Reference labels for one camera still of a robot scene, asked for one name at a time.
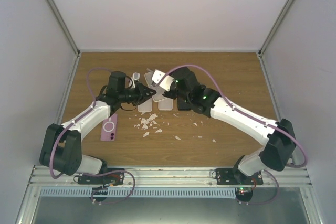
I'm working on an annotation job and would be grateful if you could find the black smartphone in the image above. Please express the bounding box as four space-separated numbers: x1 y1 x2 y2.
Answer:
177 98 192 111

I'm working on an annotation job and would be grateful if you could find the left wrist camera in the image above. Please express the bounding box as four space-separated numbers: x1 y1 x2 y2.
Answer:
131 72 140 88

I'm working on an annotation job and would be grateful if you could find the aluminium rail frame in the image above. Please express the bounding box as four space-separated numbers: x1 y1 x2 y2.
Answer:
28 166 312 188

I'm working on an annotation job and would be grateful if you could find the left aluminium corner post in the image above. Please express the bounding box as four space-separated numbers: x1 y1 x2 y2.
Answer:
46 0 80 57

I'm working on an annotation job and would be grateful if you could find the beige phone case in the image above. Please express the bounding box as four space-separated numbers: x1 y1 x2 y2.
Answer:
158 98 173 111

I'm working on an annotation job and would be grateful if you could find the beige phone with ring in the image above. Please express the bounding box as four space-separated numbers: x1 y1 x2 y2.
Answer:
144 72 167 102

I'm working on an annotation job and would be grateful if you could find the purple phone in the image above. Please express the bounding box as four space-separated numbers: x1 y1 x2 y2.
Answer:
100 114 118 142

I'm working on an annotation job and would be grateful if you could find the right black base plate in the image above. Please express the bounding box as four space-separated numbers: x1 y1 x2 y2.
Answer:
211 168 264 186

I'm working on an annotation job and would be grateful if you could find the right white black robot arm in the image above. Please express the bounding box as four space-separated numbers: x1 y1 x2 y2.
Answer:
152 66 297 185

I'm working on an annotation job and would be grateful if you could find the white paint chip patch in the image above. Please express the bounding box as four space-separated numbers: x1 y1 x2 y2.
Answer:
133 112 163 138

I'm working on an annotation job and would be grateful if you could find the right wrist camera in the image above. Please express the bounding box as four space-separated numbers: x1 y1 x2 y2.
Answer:
151 70 175 91

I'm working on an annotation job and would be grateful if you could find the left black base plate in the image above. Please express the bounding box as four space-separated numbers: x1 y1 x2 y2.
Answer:
74 168 125 185

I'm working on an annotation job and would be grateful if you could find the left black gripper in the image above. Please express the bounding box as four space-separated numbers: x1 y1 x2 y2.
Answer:
119 82 156 106

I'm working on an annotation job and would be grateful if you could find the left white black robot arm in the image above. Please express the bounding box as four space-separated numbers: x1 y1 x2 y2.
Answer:
39 71 156 184

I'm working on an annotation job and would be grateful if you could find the right aluminium corner post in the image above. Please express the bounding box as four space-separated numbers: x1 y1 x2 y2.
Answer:
257 0 296 58

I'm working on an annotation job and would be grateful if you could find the grey slotted cable duct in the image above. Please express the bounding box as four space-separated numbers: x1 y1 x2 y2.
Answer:
40 187 236 199

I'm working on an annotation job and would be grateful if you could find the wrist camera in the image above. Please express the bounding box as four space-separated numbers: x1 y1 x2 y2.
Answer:
151 70 175 91
131 72 140 88

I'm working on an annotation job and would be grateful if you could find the white phone face down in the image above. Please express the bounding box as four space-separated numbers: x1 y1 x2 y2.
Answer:
137 98 153 113

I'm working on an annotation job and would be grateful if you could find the aluminium corner post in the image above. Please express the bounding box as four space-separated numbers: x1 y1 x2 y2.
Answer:
257 0 296 58
46 0 80 57

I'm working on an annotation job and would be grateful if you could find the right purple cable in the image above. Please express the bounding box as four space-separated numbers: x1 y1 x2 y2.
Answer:
157 63 308 168

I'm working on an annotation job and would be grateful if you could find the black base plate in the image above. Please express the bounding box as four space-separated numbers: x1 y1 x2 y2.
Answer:
211 168 264 186
74 168 125 185

